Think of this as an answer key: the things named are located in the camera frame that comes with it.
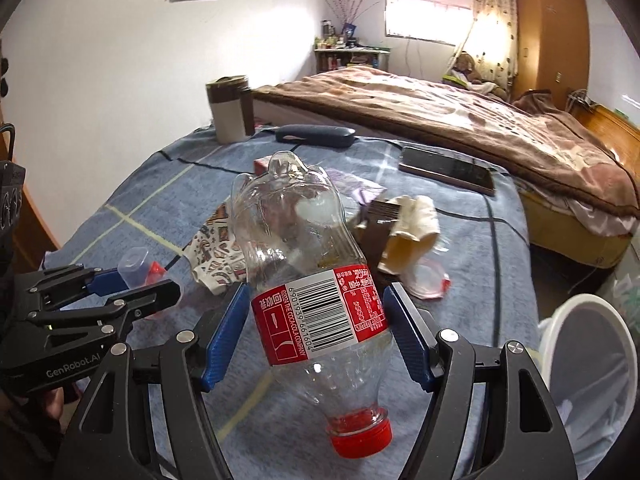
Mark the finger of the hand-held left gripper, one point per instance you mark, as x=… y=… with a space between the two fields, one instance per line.
x=102 y=280
x=150 y=295

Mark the translucent plastic bag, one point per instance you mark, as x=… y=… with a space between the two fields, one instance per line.
x=627 y=292

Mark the clear plastic lid red rim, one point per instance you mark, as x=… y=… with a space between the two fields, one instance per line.
x=430 y=280

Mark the small red box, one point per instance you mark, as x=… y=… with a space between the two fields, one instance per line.
x=261 y=166

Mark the brown wooden board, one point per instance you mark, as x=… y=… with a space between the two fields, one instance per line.
x=37 y=230

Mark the crushed white paper cup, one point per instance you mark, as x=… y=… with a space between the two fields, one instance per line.
x=415 y=225

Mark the floral curtain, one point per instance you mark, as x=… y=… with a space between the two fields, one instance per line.
x=495 y=20

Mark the bed with brown blanket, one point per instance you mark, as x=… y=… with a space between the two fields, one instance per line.
x=425 y=110

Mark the cluttered white shelf desk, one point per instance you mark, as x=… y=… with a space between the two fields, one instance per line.
x=350 y=55

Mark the small clear plastic cup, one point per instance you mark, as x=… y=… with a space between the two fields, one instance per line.
x=132 y=265

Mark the wooden bed frame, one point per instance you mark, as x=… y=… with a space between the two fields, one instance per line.
x=565 y=230

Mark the bright window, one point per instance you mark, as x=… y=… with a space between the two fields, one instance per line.
x=425 y=17

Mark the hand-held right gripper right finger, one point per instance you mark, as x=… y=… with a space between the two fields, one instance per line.
x=405 y=340

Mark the clear plastic bottle red label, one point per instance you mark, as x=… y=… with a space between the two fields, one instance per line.
x=300 y=240

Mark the dried branches in vase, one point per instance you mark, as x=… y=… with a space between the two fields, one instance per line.
x=350 y=10

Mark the white and brown thermos mug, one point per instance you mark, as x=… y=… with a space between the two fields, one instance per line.
x=225 y=120

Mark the brown cardboard box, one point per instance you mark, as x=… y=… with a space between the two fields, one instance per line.
x=372 y=240

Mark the wooden headboard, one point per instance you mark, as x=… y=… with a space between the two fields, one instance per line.
x=610 y=130

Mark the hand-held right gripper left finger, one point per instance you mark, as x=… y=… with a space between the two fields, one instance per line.
x=225 y=340

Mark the patterned paper wrapper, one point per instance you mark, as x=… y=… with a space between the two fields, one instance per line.
x=215 y=260

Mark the black smartphone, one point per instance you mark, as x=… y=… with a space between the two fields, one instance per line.
x=445 y=170

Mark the wooden wardrobe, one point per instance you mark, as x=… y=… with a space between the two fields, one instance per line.
x=550 y=25

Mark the brown teddy bear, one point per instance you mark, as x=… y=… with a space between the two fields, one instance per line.
x=465 y=67

